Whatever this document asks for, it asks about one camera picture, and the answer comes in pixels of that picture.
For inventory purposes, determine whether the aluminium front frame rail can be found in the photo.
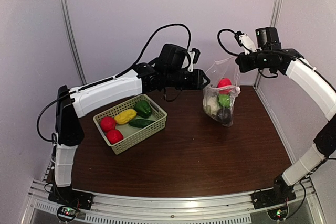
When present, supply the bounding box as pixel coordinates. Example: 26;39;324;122
19;180;326;223

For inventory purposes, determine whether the purple toy eggplant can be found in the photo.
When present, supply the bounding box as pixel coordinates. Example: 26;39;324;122
216;107;232;125

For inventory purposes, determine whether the left aluminium corner post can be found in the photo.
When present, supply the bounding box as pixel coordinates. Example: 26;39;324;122
60;0;87;85

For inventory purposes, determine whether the black left camera cable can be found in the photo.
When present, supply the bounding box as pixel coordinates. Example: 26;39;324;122
36;23;192;143

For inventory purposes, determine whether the left circuit board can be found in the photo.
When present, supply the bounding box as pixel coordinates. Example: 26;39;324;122
56;205;80;222

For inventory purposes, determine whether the red toy strawberry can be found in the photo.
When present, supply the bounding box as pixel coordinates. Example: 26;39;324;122
106;129;124;145

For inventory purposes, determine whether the aluminium corner post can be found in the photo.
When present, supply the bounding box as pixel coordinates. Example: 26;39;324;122
254;0;283;90
60;0;87;85

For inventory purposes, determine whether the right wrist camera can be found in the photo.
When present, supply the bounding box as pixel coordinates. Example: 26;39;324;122
234;31;257;55

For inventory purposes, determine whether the red toy tomato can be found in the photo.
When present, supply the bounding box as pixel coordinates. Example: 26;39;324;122
217;78;232;94

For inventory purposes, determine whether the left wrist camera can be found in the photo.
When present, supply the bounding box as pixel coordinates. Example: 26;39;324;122
187;48;201;72

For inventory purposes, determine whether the circuit board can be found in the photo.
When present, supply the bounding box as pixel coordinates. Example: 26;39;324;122
56;205;80;222
267;206;289;221

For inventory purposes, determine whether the clear zip top bag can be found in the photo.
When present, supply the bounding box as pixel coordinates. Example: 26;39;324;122
203;57;240;127

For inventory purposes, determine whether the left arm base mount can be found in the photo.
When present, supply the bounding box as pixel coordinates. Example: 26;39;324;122
48;186;93;210

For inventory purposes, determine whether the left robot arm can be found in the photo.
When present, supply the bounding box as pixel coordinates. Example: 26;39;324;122
54;44;210;205

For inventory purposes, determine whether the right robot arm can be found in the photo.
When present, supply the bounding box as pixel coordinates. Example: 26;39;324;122
234;27;335;204

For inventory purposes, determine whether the green toy bell pepper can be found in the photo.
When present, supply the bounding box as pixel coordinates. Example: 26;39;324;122
134;100;152;119

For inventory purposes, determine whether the white toy cauliflower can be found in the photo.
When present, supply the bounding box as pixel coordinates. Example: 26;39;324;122
203;97;221;115

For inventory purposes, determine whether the right aluminium corner post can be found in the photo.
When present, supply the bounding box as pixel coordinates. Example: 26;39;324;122
254;0;283;90

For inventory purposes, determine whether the right circuit board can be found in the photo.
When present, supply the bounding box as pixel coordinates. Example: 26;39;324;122
267;206;289;221

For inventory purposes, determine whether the green toy cabbage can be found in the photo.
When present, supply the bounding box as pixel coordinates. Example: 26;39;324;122
217;94;231;108

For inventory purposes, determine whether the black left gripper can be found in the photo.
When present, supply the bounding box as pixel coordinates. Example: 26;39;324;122
166;68;211;90

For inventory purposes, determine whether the green plastic basket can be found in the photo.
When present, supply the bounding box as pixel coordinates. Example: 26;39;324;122
93;94;167;155

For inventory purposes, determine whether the black right camera cable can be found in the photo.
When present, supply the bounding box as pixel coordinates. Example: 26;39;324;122
216;28;279;78

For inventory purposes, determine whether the yellow toy corn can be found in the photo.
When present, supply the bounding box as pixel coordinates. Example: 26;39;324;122
114;109;137;125

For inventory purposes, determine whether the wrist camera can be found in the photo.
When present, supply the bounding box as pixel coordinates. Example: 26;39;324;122
187;48;201;72
234;31;257;55

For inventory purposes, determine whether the black camera cable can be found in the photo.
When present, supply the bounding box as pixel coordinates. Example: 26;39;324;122
36;23;192;143
216;28;279;78

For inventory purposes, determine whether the green toy cucumber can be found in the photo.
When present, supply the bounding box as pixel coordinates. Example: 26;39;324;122
129;119;155;129

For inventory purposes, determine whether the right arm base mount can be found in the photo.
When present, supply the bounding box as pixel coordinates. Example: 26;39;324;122
251;187;296;209

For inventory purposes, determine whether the red toy apple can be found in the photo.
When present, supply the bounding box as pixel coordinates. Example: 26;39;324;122
100;116;117;132

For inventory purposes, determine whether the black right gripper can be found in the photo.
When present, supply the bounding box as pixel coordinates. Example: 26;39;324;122
236;48;270;72

